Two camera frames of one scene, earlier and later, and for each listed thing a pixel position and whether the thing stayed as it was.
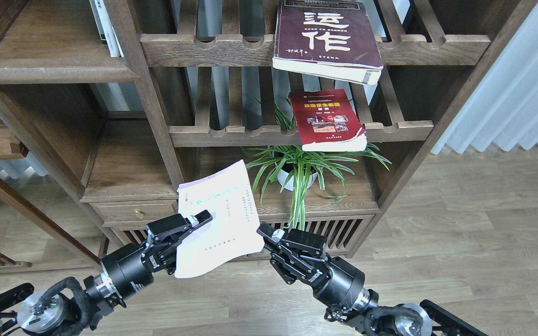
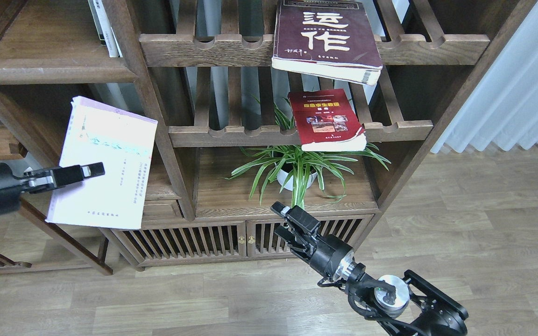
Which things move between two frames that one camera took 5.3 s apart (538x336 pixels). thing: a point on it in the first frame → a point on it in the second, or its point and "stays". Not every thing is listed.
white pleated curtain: (523, 100) stays
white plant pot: (282, 176) stays
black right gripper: (335, 281) → (326, 254)
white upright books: (106, 31) stays
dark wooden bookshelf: (86, 115) stays
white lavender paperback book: (234, 232) → (123, 141)
